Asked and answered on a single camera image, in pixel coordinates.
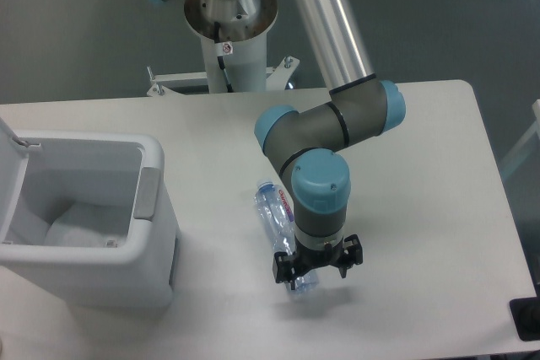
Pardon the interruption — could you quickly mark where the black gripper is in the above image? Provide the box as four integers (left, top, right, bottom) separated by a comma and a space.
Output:
273, 234, 363, 291

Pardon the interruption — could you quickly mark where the crushed clear plastic bottle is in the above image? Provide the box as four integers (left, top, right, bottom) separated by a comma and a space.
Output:
254, 179, 320, 301

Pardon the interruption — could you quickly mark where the clear plastic bag with labels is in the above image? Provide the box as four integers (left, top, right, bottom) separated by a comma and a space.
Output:
44, 202, 131, 248

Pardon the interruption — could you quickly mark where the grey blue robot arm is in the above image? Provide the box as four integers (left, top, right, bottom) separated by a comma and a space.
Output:
154, 0, 406, 290

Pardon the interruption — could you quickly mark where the white trash can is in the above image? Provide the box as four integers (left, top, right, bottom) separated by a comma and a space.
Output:
1, 124, 180, 308

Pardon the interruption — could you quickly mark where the black device at table edge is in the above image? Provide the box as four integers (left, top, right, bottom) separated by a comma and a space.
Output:
510, 297, 539, 341

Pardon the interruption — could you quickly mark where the black cable on pedestal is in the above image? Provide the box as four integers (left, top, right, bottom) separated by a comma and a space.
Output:
212, 20, 235, 94

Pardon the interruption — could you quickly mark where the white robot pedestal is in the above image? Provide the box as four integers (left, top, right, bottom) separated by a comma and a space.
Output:
147, 0, 300, 96

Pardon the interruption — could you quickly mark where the white frame at right edge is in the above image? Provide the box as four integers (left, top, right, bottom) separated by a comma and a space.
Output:
499, 99, 539, 181

